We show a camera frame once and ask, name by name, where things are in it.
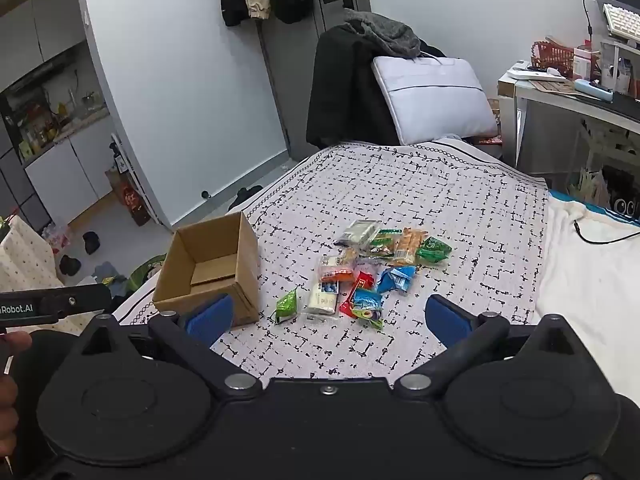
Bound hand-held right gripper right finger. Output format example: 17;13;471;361
394;294;581;398

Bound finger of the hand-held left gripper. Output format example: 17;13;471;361
40;284;112;322

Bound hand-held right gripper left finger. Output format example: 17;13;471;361
75;294;263;398

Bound blue snack packet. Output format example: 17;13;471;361
376;265;417;294

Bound green triangular snack packet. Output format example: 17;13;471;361
416;236;453;266

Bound small green snack packet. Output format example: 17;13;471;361
272;287;299;323

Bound blue avocado print packet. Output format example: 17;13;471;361
350;288;385;330

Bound orange biscuit stick packet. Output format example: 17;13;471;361
392;227;430;267

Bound red snack packet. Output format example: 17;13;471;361
339;270;376;317

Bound green label cracker packet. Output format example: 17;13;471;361
367;228;403;259

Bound white packet with blue print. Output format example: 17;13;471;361
302;280;341;317

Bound orange and white packet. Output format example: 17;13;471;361
317;255;357;283

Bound person's left hand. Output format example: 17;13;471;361
0;332;33;463

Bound blue jeans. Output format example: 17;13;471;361
92;262;128;301

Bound pack of water bottles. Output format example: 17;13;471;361
41;224;73;256

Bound green cartoon rug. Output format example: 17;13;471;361
125;255;168;296

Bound brown soda bottle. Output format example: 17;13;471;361
125;185;152;227

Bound black grid cabinet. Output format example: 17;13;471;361
0;95;53;236

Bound black and white printed blanket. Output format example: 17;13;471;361
112;140;551;381

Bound black slipper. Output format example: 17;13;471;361
227;186;264;212

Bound white base cabinets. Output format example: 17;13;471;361
24;120;123;225

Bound narrow white rack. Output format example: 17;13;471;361
109;132;166;226

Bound cream duvet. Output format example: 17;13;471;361
535;190;640;406

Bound row of kitchen bottles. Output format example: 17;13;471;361
17;102;108;158

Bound range hood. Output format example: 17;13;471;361
0;57;76;98

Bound white pillow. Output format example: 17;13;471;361
371;54;500;145

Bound grey door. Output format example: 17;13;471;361
257;0;373;161

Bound white side shelf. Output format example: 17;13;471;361
497;60;640;196

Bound flat white box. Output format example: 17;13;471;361
505;60;566;83

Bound light blue case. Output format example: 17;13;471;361
574;78;615;103

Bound red wicker basket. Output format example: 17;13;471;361
531;40;576;73

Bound pink box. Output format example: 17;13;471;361
572;47;601;78

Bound grey knitted sweater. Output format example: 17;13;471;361
344;8;422;58

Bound white keyboard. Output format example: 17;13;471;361
602;2;640;41

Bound black cable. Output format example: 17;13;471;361
572;219;640;246

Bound white wall cabinets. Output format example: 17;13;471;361
0;0;90;93

